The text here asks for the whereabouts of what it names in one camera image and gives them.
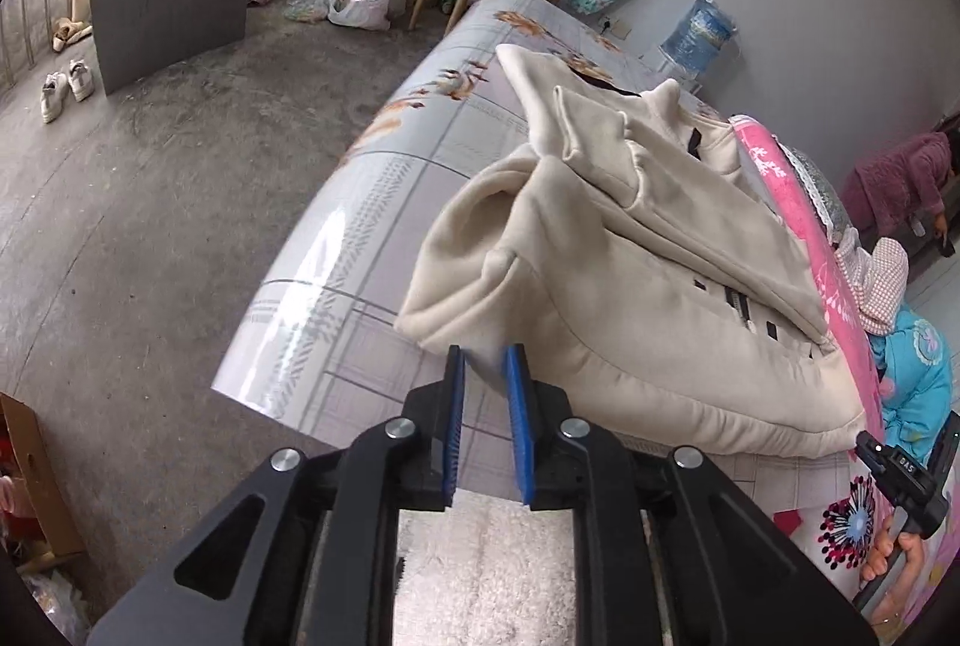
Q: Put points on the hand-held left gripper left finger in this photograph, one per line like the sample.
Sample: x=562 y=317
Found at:
x=454 y=421

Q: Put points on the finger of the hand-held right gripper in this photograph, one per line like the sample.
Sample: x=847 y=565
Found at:
x=904 y=481

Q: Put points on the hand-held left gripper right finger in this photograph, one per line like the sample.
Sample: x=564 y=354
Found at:
x=519 y=421

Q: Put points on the cream zip jacket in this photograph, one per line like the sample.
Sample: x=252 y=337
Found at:
x=600 y=241

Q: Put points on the person's right hand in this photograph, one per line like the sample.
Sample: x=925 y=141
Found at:
x=907 y=563

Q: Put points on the blue printed garment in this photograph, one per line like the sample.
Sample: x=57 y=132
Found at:
x=915 y=376

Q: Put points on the white fluffy rug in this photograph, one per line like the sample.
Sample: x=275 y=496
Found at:
x=487 y=578

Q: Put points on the pink checked cloth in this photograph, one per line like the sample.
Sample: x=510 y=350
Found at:
x=881 y=286

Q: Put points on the pink floral blanket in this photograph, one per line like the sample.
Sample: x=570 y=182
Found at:
x=832 y=293

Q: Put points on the grey lace pillow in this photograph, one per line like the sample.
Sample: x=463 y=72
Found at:
x=817 y=188

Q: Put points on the white water dispenser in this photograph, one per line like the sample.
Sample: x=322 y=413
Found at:
x=660 y=67

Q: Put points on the cardboard box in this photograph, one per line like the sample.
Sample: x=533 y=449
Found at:
x=41 y=481

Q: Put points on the blue water jug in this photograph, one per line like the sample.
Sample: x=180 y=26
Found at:
x=697 y=38

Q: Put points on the small floral cloth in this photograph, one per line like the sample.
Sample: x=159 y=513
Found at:
x=306 y=10

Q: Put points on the grey cabinet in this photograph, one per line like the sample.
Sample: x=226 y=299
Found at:
x=172 y=23

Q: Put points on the white sneaker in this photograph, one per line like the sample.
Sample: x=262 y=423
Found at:
x=81 y=79
x=54 y=98

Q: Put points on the beige slippers pair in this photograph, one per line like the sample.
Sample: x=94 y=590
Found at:
x=73 y=34

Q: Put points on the wall socket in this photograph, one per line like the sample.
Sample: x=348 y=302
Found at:
x=619 y=27

